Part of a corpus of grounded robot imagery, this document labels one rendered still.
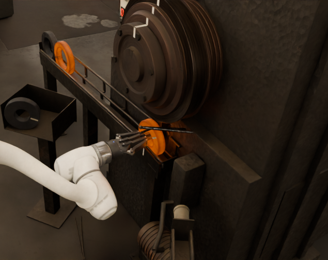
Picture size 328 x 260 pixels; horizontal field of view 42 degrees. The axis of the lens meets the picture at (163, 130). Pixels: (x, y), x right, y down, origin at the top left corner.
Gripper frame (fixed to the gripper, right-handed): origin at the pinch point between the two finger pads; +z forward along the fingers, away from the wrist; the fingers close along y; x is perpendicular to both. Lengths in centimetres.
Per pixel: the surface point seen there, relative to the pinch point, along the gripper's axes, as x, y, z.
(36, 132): -15, -42, -34
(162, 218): -17.5, 27.3, -12.0
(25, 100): 0, -47, -36
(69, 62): -8, -81, 0
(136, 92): 25.7, 2.6, -9.5
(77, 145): -76, -90, 4
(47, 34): -4, -107, -1
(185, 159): 3.5, 22.2, 0.6
